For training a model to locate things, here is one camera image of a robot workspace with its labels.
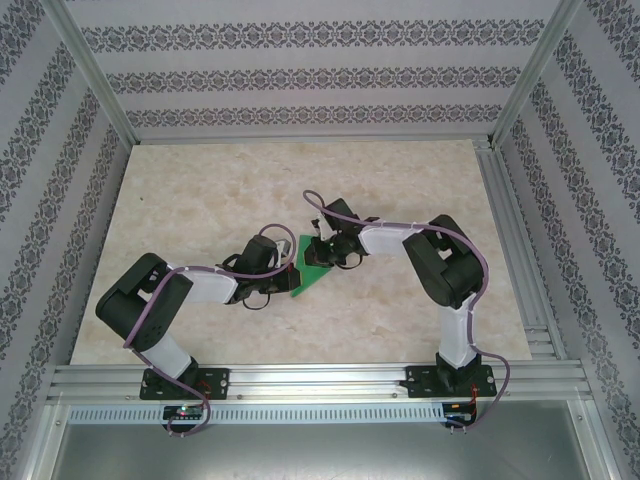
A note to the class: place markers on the green square paper sheet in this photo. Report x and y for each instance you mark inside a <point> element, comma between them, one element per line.
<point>310,277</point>

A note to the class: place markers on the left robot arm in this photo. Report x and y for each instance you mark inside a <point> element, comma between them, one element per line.
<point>135,310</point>

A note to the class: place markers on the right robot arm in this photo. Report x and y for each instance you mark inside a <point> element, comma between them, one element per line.
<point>445,270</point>

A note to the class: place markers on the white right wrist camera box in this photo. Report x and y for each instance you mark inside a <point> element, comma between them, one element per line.
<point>322,227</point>

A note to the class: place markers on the long aluminium mounting rail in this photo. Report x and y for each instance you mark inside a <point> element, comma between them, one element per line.
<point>320,377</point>

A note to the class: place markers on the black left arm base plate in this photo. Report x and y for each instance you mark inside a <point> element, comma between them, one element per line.
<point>220,382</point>

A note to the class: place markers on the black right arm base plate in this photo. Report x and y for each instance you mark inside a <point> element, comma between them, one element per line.
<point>417,382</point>

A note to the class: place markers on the aluminium side rail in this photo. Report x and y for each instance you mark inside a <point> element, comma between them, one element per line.
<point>507,200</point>

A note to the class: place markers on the aluminium frame post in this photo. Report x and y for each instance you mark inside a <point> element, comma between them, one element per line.
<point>535,70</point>
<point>94,70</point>

